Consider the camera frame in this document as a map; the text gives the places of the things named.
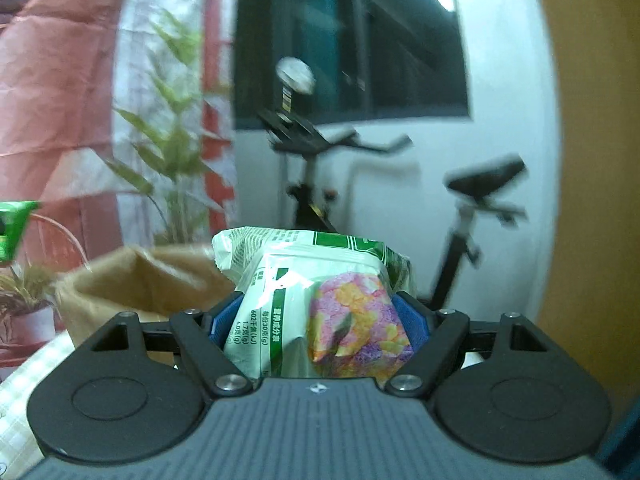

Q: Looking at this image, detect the wooden door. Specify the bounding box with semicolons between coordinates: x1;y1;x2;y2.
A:
529;0;640;413

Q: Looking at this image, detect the black exercise bike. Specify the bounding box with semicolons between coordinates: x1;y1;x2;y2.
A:
257;110;529;312

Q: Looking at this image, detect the small potted plant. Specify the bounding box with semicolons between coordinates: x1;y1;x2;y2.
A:
0;259;62;347

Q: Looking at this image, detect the checkered tablecloth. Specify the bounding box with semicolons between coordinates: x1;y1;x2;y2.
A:
0;330;82;480

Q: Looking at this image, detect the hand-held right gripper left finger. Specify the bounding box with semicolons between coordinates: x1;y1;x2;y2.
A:
75;292;254;395

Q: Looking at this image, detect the white and green snack packet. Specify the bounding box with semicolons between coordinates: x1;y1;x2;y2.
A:
212;226;416;387

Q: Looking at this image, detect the tall green leafy plant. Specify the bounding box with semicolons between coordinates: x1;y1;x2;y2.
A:
104;10;236;249

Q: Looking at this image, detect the dark window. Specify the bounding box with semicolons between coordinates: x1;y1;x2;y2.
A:
234;0;474;129

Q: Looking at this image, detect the brown paper storage box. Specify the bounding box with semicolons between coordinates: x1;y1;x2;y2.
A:
54;244;237;352

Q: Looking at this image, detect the red and white curtain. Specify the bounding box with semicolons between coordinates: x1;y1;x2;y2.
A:
0;0;237;264

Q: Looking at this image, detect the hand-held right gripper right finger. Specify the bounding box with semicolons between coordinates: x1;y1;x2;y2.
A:
387;292;557;397

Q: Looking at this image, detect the red wire chair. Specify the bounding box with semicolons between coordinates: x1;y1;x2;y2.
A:
0;212;92;366

